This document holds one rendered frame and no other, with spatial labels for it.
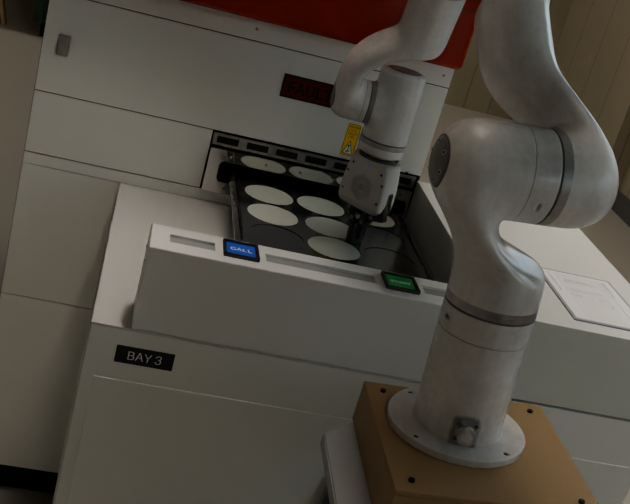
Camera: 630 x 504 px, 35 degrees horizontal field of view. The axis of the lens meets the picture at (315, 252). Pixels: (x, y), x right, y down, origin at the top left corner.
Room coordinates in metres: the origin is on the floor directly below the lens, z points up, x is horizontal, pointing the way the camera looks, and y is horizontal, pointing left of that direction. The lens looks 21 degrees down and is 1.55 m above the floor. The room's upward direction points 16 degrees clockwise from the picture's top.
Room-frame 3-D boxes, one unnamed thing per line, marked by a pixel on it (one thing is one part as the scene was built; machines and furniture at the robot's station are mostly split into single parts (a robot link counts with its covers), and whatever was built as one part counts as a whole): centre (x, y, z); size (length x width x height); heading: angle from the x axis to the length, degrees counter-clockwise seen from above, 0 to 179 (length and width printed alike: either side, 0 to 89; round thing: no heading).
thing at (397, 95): (1.79, -0.06, 1.17); 0.09 x 0.08 x 0.13; 99
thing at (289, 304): (1.47, -0.02, 0.89); 0.55 x 0.09 x 0.14; 102
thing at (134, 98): (2.01, 0.23, 1.02); 0.81 x 0.03 x 0.40; 102
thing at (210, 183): (2.04, 0.05, 0.89); 0.44 x 0.02 x 0.10; 102
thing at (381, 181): (1.79, -0.06, 1.03); 0.10 x 0.07 x 0.11; 54
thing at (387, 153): (1.80, -0.06, 1.09); 0.09 x 0.08 x 0.03; 54
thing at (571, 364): (1.82, -0.41, 0.89); 0.62 x 0.35 x 0.14; 12
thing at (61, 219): (2.35, 0.30, 0.41); 0.82 x 0.70 x 0.82; 102
